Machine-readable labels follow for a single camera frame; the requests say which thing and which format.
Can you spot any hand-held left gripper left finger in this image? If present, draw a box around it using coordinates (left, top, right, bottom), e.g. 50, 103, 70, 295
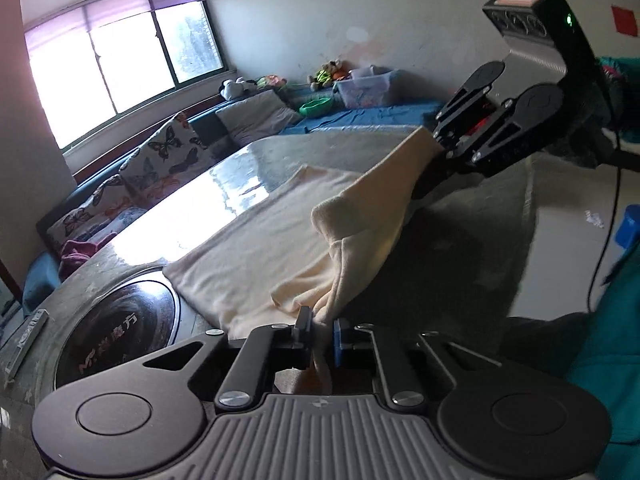
142, 306, 315, 413

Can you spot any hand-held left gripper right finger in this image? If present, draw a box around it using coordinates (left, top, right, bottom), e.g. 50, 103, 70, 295
332, 317, 503, 411

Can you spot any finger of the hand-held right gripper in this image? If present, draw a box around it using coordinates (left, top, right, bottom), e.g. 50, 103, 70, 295
432, 80, 493, 141
412, 105, 531, 206

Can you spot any cream fleece garment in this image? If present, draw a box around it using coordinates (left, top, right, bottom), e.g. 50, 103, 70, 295
162, 127, 441, 396

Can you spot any clear plastic storage box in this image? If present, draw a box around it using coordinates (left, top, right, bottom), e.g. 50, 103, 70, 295
334, 66, 398, 109

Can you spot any blue sofa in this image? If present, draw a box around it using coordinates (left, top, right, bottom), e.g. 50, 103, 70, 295
22, 67, 446, 306

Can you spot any colourful plush toy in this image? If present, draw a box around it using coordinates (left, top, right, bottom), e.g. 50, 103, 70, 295
306, 60, 351, 90

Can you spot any blue plastic container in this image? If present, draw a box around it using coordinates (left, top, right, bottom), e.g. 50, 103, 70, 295
615, 207, 640, 251

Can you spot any round black induction cooktop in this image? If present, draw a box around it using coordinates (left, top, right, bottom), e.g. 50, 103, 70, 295
50, 267, 201, 396

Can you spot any grey pillow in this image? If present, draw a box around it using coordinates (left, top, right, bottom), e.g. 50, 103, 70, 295
216, 89, 303, 148

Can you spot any butterfly print pillow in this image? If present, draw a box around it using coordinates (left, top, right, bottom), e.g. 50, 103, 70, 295
120, 112, 208, 201
47, 175, 133, 256
75, 205, 148, 251

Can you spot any panda plush toy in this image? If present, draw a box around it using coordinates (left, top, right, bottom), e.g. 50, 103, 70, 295
219, 77, 258, 101

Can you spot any purple cloth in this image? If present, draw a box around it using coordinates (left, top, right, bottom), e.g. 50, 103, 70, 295
59, 232, 118, 281

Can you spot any person's teal jacket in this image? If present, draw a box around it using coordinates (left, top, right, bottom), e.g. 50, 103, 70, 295
565, 245, 640, 476

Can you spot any blue sofa armrest cushion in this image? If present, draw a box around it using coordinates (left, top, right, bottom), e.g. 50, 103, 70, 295
22, 251, 63, 306

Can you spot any silver remote control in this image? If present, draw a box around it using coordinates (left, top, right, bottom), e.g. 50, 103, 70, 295
6, 310, 51, 378

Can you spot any window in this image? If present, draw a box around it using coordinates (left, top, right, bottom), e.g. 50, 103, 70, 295
20, 0, 228, 151

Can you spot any red paper wall sticker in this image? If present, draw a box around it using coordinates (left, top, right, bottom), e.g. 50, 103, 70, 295
611, 5, 640, 37

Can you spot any black cable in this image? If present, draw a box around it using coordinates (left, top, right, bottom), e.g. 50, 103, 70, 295
586, 125, 640, 313

